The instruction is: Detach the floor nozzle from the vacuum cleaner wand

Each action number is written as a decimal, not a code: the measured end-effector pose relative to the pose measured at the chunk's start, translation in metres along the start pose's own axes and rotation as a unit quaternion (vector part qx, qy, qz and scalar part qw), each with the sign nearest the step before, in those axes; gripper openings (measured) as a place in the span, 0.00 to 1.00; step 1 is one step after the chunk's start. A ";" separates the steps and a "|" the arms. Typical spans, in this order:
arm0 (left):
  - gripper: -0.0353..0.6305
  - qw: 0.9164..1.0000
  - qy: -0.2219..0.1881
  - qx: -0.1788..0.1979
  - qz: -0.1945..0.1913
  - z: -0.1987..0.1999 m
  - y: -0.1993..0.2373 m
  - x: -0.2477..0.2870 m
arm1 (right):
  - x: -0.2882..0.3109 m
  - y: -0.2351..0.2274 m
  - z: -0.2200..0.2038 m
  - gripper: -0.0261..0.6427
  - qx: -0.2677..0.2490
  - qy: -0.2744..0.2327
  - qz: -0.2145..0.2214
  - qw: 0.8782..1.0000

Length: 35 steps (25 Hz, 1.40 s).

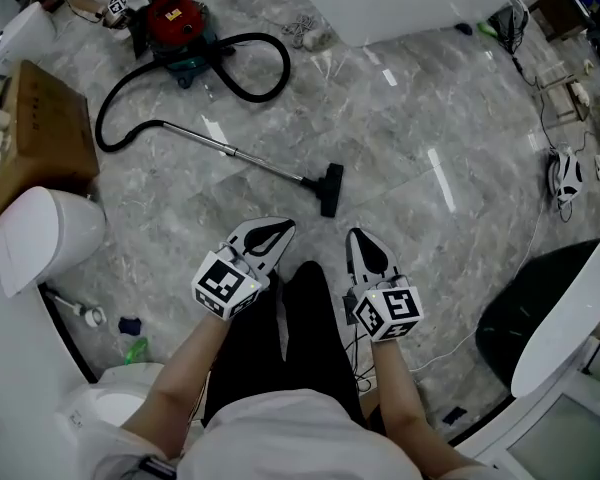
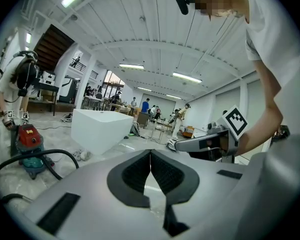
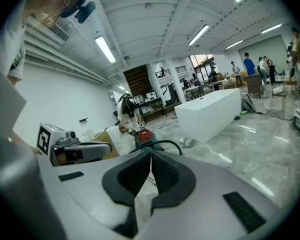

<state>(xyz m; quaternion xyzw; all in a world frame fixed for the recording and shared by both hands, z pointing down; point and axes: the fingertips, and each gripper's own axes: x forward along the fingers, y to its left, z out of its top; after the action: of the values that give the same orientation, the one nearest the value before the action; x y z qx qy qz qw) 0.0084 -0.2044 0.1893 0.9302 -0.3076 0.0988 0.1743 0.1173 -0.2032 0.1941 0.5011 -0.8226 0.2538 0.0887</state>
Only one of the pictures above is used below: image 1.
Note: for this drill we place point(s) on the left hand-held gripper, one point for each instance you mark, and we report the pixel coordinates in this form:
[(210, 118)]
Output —
[(222, 288)]

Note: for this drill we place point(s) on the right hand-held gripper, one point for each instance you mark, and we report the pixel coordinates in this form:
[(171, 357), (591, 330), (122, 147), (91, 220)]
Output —
[(387, 310)]

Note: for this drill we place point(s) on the black floor nozzle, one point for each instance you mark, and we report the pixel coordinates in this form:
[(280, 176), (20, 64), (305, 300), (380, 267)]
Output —
[(331, 188)]

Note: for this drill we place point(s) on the metal vacuum cleaner wand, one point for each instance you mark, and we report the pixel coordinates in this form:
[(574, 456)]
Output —
[(230, 149)]

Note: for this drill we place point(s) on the person's right forearm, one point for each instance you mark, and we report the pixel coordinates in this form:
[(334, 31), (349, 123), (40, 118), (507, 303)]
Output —
[(405, 398)]

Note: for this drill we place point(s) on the person's left forearm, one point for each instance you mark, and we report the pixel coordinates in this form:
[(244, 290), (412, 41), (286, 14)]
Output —
[(180, 383)]

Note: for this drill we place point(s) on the white and black floor device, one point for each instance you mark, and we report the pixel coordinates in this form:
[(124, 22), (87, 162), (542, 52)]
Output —
[(567, 180)]

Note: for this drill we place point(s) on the red vacuum cleaner canister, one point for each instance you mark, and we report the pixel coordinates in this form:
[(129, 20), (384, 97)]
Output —
[(175, 23)]

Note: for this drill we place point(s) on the person's black trousers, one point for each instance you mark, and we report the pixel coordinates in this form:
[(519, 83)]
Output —
[(305, 343)]

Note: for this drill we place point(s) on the dark blue cloth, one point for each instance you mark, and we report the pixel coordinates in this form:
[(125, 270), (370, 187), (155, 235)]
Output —
[(130, 325)]

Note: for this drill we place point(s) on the green plastic object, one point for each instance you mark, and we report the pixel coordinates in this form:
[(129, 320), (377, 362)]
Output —
[(136, 350)]

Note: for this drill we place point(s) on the small black flat object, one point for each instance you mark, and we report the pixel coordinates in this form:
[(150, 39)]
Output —
[(455, 415)]

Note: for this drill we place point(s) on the white hand shower head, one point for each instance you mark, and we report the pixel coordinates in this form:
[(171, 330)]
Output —
[(92, 315)]

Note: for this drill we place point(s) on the person's white shirt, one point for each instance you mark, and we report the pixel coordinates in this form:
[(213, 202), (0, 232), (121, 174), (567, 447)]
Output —
[(290, 438)]

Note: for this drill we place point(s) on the white open toilet bowl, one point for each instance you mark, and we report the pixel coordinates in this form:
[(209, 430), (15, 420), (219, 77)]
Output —
[(110, 398)]

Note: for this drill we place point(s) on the white toilet with closed lid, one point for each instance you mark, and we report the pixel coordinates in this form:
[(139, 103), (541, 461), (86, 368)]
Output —
[(35, 238)]

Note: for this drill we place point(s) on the brown cardboard box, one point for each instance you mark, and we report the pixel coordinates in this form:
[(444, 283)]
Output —
[(45, 133)]

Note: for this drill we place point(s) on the wooden stool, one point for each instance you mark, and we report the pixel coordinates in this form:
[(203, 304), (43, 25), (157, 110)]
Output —
[(562, 98)]

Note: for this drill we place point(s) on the large white bathtub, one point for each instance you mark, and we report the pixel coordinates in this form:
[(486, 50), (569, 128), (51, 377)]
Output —
[(405, 3)]

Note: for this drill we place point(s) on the white glass-front cabinet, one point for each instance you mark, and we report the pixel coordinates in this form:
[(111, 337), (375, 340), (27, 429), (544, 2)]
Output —
[(555, 438)]

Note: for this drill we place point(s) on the white rounded appliance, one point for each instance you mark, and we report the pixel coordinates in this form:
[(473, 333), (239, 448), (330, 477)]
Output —
[(17, 38)]

